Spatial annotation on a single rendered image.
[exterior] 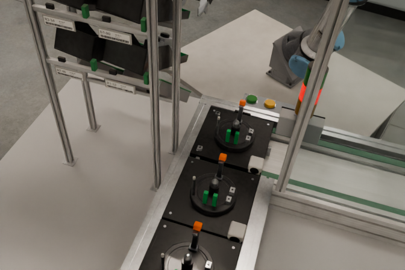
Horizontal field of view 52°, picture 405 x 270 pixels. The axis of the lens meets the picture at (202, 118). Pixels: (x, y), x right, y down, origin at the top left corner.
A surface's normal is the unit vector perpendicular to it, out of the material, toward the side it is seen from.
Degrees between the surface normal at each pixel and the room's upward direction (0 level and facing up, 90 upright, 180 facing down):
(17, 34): 0
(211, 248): 0
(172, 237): 0
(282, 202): 90
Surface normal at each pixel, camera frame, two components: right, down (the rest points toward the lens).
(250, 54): 0.06, -0.70
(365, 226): -0.30, 0.66
